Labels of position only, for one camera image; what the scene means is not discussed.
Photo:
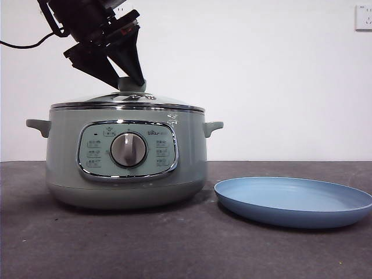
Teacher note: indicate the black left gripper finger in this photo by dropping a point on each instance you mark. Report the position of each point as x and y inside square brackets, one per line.
[98, 68]
[130, 55]

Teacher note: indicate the blue round plate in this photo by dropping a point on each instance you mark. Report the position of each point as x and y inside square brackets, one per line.
[290, 197]

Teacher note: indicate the pale green electric steamer pot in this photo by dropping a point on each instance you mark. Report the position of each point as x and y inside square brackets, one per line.
[67, 174]

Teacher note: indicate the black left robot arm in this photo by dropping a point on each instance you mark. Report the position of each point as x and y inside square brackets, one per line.
[78, 20]

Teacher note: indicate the glass lid with green knob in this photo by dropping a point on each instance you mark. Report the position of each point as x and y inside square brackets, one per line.
[128, 84]

